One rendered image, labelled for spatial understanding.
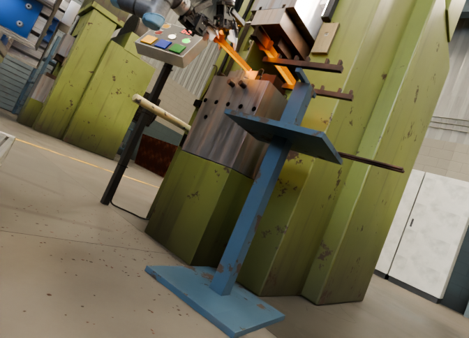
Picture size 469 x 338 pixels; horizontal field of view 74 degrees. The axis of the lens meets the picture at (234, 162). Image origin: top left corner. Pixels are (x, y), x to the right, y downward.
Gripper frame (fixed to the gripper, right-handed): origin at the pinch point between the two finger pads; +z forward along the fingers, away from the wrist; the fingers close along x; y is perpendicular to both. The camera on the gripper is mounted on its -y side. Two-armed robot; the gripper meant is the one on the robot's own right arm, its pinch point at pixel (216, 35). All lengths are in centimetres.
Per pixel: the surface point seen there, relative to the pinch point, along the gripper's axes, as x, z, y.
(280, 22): 7.7, 27.8, -27.6
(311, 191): 48, 51, 48
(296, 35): 8, 44, -32
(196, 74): -773, 572, -274
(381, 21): 49, 51, -44
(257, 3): -14, 27, -41
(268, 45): 38.2, -5.8, 9.2
